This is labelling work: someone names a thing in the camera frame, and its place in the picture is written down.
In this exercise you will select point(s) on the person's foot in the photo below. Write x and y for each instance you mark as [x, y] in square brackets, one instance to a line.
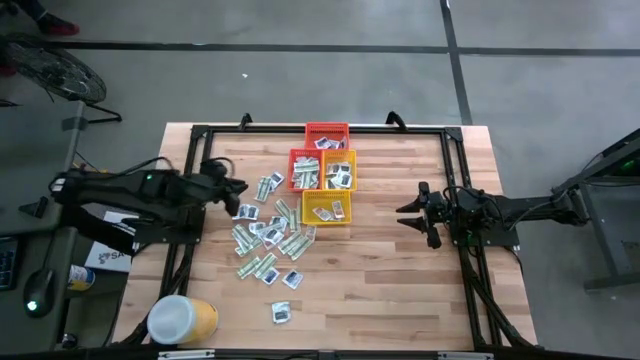
[60, 26]

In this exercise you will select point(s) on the orange plastic basket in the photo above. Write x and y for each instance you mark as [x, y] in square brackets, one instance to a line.
[325, 129]
[291, 170]

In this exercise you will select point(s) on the black aluminium table frame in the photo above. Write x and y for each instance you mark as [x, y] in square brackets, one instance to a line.
[250, 129]

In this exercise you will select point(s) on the black keyboard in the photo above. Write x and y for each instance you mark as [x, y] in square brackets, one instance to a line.
[7, 262]

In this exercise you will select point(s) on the black floor fan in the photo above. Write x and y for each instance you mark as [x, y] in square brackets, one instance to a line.
[55, 70]

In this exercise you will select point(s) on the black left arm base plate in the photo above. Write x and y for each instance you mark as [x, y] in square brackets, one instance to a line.
[170, 236]

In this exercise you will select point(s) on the grey desk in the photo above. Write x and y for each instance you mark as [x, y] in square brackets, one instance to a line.
[30, 150]

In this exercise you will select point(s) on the silver metal bar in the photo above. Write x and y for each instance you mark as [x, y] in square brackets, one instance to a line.
[465, 356]
[187, 354]

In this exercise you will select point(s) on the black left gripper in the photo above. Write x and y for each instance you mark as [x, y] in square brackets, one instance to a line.
[217, 182]

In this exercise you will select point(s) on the grey metal stand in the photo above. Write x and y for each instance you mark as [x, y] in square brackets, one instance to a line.
[600, 240]

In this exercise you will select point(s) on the yellow canister white lid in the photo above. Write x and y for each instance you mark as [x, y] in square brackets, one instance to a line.
[182, 320]

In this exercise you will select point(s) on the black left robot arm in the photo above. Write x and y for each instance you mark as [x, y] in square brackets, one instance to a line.
[125, 192]

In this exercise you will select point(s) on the yellow plastic basket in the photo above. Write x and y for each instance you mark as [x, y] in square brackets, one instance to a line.
[312, 197]
[355, 170]

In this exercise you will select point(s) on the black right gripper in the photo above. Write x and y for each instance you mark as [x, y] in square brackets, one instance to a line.
[436, 207]

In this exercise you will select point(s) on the black diagonal bar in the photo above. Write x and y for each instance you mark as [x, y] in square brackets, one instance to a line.
[100, 232]

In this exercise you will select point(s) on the white wipe packet dark label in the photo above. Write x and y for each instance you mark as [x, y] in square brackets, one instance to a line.
[345, 167]
[273, 236]
[278, 222]
[331, 183]
[323, 143]
[336, 145]
[333, 169]
[252, 212]
[292, 279]
[270, 276]
[344, 180]
[281, 312]
[276, 179]
[343, 143]
[243, 212]
[257, 227]

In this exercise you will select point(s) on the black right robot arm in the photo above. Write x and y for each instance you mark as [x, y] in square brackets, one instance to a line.
[525, 207]

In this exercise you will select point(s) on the blue yellow can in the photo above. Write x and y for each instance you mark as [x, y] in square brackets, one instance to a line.
[81, 277]

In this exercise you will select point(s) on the black desk bracket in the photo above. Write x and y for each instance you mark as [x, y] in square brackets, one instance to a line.
[34, 207]

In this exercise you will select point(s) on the white cardboard box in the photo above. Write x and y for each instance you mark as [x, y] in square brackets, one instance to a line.
[107, 257]

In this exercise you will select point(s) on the black computer mouse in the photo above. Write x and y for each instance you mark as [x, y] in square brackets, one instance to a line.
[40, 290]

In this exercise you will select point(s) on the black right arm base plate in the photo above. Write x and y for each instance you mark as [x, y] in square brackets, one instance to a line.
[492, 239]

